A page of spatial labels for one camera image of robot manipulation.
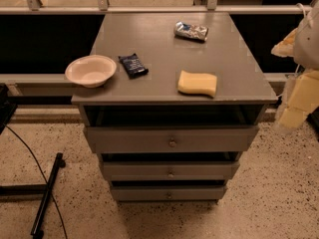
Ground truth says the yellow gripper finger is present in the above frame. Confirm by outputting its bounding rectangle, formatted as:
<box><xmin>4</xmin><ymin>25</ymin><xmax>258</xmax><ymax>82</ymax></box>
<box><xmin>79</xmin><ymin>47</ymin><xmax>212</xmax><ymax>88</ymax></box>
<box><xmin>278</xmin><ymin>109</ymin><xmax>308</xmax><ymax>128</ymax></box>

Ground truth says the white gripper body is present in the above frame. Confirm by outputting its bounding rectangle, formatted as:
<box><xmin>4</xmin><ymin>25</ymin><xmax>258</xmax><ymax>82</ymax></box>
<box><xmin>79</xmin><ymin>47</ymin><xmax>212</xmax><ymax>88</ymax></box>
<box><xmin>288</xmin><ymin>71</ymin><xmax>319</xmax><ymax>114</ymax></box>

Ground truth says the grey drawer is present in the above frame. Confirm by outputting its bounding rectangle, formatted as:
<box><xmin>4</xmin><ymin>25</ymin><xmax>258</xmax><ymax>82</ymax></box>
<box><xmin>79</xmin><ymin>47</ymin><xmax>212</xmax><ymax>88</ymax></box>
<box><xmin>85</xmin><ymin>126</ymin><xmax>258</xmax><ymax>153</ymax></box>
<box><xmin>100</xmin><ymin>161</ymin><xmax>239</xmax><ymax>181</ymax></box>
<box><xmin>111</xmin><ymin>186</ymin><xmax>226</xmax><ymax>201</ymax></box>

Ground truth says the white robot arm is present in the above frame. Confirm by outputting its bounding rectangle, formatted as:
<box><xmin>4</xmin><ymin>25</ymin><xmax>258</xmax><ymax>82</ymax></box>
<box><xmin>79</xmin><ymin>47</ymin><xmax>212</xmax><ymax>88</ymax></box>
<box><xmin>271</xmin><ymin>4</ymin><xmax>319</xmax><ymax>130</ymax></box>

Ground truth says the grey top drawer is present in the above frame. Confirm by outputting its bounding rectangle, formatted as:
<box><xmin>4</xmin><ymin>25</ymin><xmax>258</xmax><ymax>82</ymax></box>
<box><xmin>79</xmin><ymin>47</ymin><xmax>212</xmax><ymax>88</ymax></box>
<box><xmin>85</xmin><ymin>126</ymin><xmax>258</xmax><ymax>153</ymax></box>

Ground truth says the grey drawer cabinet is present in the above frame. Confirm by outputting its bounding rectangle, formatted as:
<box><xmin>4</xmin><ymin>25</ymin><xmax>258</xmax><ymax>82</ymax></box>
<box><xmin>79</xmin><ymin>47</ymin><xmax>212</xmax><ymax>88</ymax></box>
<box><xmin>72</xmin><ymin>13</ymin><xmax>276</xmax><ymax>190</ymax></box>

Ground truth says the grey bottom drawer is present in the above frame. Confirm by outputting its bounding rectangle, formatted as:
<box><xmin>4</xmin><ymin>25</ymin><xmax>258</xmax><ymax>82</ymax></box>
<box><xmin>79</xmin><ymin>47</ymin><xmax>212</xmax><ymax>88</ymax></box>
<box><xmin>111</xmin><ymin>186</ymin><xmax>226</xmax><ymax>201</ymax></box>

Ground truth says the yellow sponge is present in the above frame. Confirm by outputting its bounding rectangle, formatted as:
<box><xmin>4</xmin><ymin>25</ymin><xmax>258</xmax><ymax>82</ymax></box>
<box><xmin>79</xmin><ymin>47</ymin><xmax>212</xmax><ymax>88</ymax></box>
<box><xmin>177</xmin><ymin>71</ymin><xmax>217</xmax><ymax>98</ymax></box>

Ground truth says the crumpled silver chip bag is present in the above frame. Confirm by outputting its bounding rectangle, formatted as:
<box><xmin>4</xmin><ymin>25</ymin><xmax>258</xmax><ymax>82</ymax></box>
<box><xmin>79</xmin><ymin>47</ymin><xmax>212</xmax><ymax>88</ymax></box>
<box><xmin>173</xmin><ymin>21</ymin><xmax>208</xmax><ymax>42</ymax></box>

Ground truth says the dark blue snack packet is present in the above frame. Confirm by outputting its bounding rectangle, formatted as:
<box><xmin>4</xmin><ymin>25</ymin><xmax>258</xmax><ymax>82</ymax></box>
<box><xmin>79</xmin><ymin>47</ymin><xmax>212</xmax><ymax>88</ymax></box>
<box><xmin>119</xmin><ymin>54</ymin><xmax>149</xmax><ymax>79</ymax></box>

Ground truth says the white paper bowl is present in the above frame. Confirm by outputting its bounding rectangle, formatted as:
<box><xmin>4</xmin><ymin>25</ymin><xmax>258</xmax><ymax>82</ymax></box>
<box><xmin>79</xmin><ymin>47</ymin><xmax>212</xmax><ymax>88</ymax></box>
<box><xmin>65</xmin><ymin>55</ymin><xmax>117</xmax><ymax>88</ymax></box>

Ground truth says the black metal stand base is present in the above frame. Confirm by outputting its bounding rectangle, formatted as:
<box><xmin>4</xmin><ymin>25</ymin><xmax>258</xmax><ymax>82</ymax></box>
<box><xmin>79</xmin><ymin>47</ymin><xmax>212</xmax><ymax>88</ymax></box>
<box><xmin>0</xmin><ymin>152</ymin><xmax>66</xmax><ymax>239</ymax></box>

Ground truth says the black equipment at left edge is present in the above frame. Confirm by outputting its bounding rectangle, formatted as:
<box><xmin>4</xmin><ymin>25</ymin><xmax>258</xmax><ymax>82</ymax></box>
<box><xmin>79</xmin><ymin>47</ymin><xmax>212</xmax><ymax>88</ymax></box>
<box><xmin>0</xmin><ymin>85</ymin><xmax>17</xmax><ymax>134</ymax></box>

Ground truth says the black floor cable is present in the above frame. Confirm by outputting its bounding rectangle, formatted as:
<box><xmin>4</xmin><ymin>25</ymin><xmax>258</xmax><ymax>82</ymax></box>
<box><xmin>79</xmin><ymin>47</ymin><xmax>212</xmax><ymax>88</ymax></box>
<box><xmin>4</xmin><ymin>124</ymin><xmax>69</xmax><ymax>239</ymax></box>

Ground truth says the grey metal railing frame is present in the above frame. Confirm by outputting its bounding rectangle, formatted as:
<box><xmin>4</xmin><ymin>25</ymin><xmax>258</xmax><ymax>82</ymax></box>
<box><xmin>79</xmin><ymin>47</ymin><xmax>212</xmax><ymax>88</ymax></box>
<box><xmin>0</xmin><ymin>0</ymin><xmax>319</xmax><ymax>98</ymax></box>

